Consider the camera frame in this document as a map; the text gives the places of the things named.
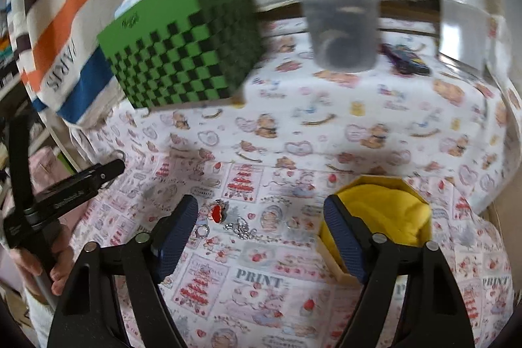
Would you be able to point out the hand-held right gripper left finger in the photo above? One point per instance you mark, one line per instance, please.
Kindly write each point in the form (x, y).
(175, 242)

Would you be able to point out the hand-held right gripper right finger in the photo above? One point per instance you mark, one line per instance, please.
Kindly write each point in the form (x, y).
(346, 242)

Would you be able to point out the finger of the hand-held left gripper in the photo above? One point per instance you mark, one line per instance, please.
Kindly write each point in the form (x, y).
(20, 168)
(89, 181)

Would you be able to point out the gold octagonal box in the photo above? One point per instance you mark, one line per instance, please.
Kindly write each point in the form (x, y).
(408, 181)

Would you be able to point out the person's left hand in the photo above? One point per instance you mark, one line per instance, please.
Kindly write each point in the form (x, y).
(62, 250)

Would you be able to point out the yellow cloth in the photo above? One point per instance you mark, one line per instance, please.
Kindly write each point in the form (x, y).
(387, 213)

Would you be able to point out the strawberry print cloth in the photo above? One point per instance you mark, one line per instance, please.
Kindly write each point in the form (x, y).
(253, 291)

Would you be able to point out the bear print cloth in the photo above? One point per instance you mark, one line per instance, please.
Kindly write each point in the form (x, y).
(326, 119)

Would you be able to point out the striped blanket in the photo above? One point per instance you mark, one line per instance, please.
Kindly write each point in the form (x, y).
(73, 17)

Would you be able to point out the green checkered tissue box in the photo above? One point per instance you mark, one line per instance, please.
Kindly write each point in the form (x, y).
(179, 42)

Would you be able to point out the clear plastic container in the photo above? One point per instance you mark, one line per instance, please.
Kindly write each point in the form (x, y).
(342, 26)

